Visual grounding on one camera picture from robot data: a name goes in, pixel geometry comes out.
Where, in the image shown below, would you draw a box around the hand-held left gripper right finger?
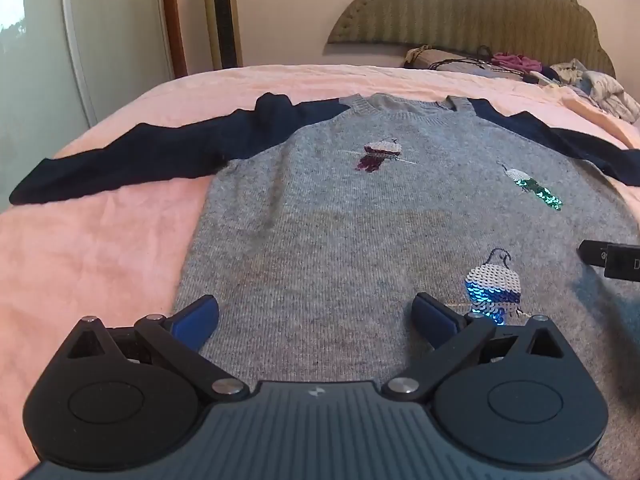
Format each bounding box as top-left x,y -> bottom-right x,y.
382,291 -> 565,403

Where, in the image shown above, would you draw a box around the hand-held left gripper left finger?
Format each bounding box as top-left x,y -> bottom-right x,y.
65,295 -> 250,403

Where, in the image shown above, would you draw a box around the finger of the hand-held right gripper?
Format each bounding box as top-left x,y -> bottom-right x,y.
577,240 -> 609,267

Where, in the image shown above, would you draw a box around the grey sweater with navy sleeves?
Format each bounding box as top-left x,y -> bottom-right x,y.
9,92 -> 640,480

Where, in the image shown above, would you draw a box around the white floral clothes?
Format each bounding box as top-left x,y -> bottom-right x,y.
549,59 -> 640,124

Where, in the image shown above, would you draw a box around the pink blanket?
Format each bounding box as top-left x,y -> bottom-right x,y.
0,62 -> 640,480

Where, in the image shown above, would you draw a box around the purple cloth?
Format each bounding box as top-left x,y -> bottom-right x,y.
491,51 -> 544,75

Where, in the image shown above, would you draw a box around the olive padded headboard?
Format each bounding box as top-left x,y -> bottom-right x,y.
327,0 -> 617,77

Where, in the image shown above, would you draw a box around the gold tower fan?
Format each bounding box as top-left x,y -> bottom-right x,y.
201,0 -> 244,71

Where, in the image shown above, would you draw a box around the white wardrobe door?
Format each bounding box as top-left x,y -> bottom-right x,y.
0,0 -> 176,211

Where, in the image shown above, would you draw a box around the black cord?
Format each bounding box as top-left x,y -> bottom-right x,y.
422,45 -> 506,72

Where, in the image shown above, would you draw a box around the brown wooden door frame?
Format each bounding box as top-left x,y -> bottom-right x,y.
159,0 -> 188,80

